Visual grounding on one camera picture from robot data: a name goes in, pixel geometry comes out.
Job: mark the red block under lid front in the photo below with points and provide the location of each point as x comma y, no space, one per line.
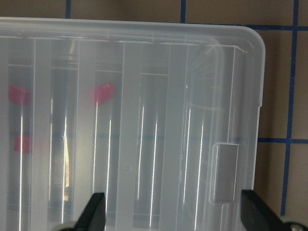
22,144

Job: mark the red block under lid left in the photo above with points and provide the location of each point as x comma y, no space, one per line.
19,95

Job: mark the red block under lid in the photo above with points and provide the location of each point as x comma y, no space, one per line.
103,93
19,95
22,144

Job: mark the clear plastic box lid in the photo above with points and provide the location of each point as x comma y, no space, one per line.
171,150

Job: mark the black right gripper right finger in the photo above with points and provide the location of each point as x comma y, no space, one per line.
256,215

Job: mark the red block under lid centre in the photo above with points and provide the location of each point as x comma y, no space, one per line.
103,93

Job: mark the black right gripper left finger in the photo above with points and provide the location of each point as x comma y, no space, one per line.
93,217

